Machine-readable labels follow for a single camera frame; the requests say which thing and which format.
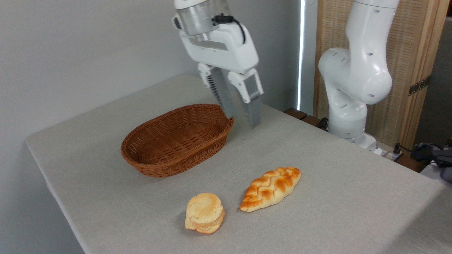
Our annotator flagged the round pale bread bun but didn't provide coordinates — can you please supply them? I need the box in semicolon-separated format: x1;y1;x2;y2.
184;193;225;234

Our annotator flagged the metal screen hinge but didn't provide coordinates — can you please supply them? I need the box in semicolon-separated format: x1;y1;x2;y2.
409;75;431;96

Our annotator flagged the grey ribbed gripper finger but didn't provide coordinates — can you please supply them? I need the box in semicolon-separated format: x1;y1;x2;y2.
228;68;264;128
198;63;235;119

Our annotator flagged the braided golden bread loaf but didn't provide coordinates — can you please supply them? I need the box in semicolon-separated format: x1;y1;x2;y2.
239;167;302;212

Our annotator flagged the dark grey cloth bundle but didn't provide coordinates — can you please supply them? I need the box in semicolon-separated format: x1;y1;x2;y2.
411;142;452;183

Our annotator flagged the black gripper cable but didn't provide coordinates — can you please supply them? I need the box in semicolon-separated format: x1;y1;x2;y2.
213;14;246;45

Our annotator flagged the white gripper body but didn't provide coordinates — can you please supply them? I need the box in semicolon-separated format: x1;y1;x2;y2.
179;25;259;74

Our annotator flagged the brown wicker basket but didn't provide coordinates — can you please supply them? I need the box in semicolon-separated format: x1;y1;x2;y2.
121;103;234;178

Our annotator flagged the wooden rattan folding screen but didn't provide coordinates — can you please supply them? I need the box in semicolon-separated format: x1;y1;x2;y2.
314;0;451;152

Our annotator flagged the vertical white light strip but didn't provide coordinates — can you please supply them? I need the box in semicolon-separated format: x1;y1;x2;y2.
297;0;306;110

